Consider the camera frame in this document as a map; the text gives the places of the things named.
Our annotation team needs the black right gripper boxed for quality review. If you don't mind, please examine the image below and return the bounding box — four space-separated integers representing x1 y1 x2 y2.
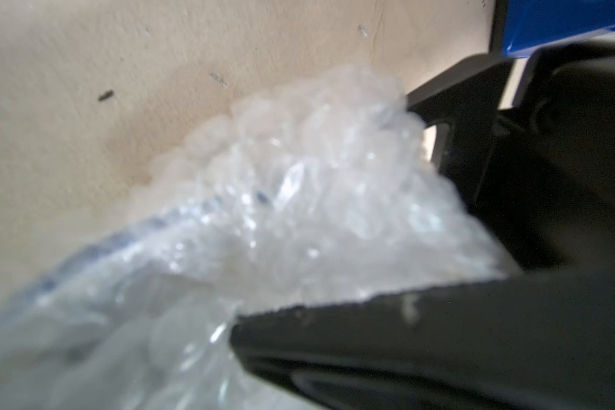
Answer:
408 43 615 270

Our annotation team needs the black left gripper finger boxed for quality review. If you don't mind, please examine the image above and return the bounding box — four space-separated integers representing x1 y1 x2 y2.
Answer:
230 270 615 409

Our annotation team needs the clear bubble wrap sheet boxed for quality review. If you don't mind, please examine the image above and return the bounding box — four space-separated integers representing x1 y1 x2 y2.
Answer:
0 66 506 409

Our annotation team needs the blue tape dispenser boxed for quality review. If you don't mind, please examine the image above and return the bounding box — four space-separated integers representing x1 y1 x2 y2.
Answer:
490 0 615 57

